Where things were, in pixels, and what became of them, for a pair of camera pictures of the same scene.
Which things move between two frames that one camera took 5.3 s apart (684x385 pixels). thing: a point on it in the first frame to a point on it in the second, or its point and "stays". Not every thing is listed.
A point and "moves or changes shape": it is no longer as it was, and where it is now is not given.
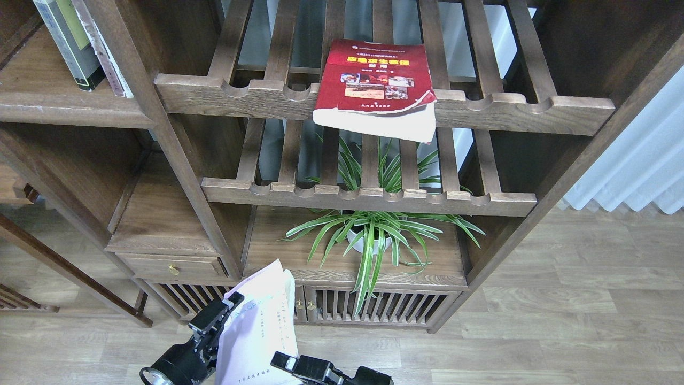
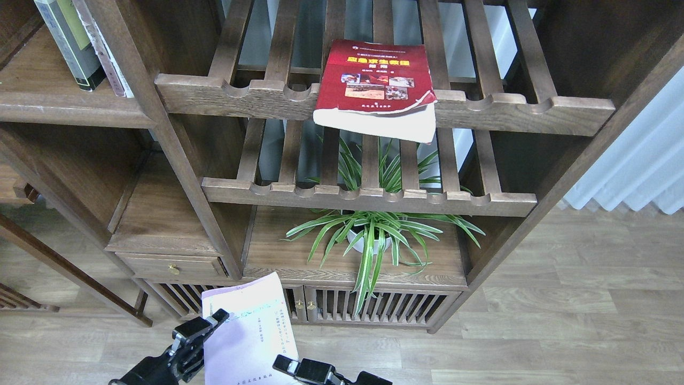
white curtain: (646, 164) stays
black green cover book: (67, 26) stays
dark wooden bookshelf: (388, 154) stays
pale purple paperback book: (265, 322) moves or changes shape
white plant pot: (352, 237) stays
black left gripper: (193, 362) to (185, 361)
